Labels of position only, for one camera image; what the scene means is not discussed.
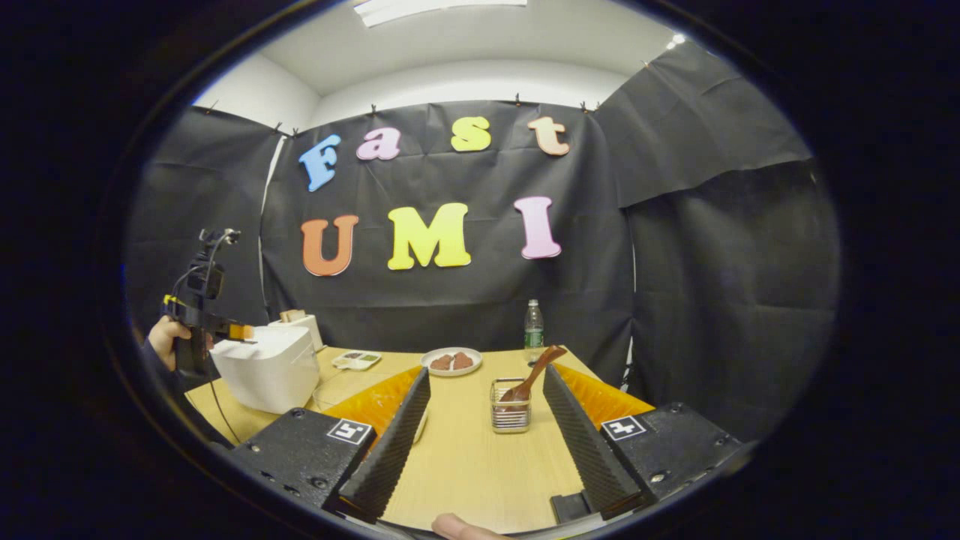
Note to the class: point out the white divided grain tray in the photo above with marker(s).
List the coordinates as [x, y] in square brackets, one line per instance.
[357, 361]

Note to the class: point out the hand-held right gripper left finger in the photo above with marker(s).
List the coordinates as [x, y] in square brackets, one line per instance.
[394, 450]

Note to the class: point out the brown meat piece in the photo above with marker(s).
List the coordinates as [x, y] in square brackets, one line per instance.
[442, 363]
[463, 361]

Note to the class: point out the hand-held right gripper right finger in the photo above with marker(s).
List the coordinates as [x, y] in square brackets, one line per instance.
[585, 450]

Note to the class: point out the clear plastic water bottle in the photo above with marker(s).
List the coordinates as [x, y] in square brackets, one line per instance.
[534, 334]

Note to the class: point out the black backdrop cloth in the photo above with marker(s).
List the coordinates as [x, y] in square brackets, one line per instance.
[465, 315]

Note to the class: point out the white rice container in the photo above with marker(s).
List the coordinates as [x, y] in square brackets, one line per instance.
[421, 427]

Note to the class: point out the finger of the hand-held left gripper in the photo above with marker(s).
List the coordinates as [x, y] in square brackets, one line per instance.
[241, 331]

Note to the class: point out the small ceiling light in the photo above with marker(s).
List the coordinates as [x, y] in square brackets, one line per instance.
[676, 40]

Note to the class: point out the white round plate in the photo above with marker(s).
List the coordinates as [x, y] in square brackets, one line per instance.
[450, 373]

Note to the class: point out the brown wooden spoon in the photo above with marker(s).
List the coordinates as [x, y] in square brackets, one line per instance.
[536, 371]

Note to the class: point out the long ceiling light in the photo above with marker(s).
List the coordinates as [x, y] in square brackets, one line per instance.
[439, 9]

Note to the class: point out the clear mesh chopstick holder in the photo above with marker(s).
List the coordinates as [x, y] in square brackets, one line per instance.
[511, 416]

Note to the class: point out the white toaster with bread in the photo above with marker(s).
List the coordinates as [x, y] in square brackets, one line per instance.
[304, 328]

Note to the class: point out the white rice cooker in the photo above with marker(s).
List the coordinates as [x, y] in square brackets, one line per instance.
[266, 371]

